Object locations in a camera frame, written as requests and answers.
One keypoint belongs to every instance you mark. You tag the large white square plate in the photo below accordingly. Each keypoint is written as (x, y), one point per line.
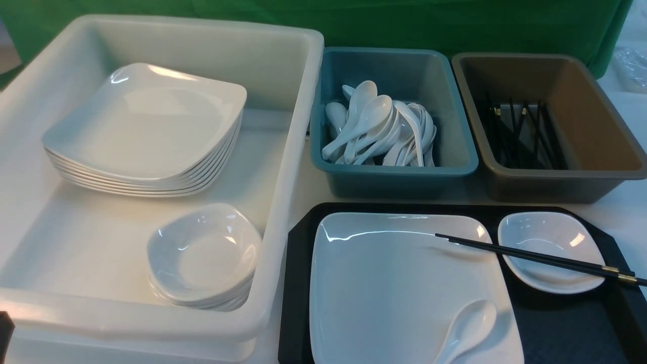
(384, 289)

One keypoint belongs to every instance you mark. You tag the white ceramic spoon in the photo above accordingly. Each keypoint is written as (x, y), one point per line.
(470, 327)

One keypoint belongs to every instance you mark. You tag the small white square bowl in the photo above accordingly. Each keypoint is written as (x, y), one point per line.
(553, 233)

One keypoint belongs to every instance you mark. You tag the top stacked white plate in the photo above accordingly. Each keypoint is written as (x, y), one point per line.
(147, 122)

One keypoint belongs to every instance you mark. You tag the teal plastic bin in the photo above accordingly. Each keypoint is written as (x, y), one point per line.
(408, 75)

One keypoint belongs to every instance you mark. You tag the white spoon in bin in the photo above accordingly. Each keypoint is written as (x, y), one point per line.
(358, 98)
(373, 123)

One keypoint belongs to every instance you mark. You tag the top stacked white bowl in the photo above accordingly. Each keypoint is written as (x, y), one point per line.
(204, 254)

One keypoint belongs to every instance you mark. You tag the stack of white bowls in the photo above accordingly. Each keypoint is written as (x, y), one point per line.
(230, 302)

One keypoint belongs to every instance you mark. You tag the stack of white plates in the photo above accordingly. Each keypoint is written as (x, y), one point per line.
(199, 178)

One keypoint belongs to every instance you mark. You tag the brown plastic bin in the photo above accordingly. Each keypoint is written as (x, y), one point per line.
(545, 131)

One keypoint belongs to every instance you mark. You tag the large white plastic tub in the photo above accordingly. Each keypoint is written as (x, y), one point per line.
(74, 265)

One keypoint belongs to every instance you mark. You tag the green backdrop cloth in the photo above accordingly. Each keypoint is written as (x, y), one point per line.
(586, 30)

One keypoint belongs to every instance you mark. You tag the black serving tray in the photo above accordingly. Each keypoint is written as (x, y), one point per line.
(606, 325)

